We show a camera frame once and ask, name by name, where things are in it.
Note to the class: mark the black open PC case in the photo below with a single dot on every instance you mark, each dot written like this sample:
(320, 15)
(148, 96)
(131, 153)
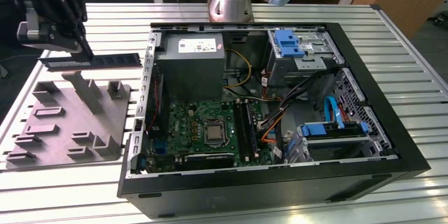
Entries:
(244, 190)

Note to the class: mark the silver CPU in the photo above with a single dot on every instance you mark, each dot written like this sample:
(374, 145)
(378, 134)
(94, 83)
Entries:
(214, 132)

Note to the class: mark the grey parts rack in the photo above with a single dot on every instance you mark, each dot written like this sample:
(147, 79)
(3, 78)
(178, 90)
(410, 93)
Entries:
(87, 119)

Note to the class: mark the silver disk bay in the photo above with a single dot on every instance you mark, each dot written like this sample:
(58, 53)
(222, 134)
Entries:
(336, 141)

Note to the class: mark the blue drive latch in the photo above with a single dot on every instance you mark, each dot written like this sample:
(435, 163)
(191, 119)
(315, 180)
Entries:
(287, 43)

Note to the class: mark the hard disk in blue carrier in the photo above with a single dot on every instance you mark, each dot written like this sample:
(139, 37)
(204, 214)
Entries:
(315, 130)

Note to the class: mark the silver drive cage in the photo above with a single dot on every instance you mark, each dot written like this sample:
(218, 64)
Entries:
(308, 64)

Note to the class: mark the black RAM slot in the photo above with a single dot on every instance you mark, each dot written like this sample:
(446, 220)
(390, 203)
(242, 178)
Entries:
(240, 129)

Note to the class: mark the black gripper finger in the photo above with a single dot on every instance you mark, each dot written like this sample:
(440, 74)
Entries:
(70, 11)

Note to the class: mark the black RAM stick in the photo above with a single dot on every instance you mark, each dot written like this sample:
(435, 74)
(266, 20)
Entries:
(112, 60)

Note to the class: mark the grey power supply unit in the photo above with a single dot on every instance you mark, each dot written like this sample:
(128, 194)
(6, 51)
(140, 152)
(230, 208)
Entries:
(188, 77)

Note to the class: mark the black graphics card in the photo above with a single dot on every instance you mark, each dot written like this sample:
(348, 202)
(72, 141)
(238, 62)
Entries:
(210, 162)

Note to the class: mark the blue port connector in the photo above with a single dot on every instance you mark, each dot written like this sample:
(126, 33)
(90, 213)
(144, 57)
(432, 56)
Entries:
(142, 163)

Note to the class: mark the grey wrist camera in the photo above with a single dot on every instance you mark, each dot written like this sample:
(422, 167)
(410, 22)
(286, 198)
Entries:
(32, 33)

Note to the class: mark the black CPU socket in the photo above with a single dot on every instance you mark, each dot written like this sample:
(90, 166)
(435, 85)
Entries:
(214, 121)

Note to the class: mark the green motherboard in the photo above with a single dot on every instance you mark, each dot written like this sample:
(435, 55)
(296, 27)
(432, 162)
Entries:
(182, 119)

